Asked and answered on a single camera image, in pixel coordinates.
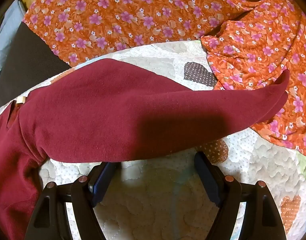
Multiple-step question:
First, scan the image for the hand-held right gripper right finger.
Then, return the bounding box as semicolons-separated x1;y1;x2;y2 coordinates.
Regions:
194;151;288;240

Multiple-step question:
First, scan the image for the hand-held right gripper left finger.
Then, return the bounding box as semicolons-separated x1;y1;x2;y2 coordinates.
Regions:
24;162;117;240

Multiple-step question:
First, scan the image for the dark red knit garment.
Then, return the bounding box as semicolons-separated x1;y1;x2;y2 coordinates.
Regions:
0;58;290;240

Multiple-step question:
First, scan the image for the heart print quilted blanket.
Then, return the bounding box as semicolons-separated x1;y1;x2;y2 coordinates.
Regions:
0;40;306;240

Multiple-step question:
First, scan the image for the black mat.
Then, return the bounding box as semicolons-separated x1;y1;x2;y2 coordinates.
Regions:
0;21;72;108

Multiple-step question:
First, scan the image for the orange floral cloth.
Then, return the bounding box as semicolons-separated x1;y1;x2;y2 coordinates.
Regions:
22;0;306;158

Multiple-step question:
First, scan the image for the grey sheet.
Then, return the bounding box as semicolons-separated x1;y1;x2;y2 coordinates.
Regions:
0;0;27;85

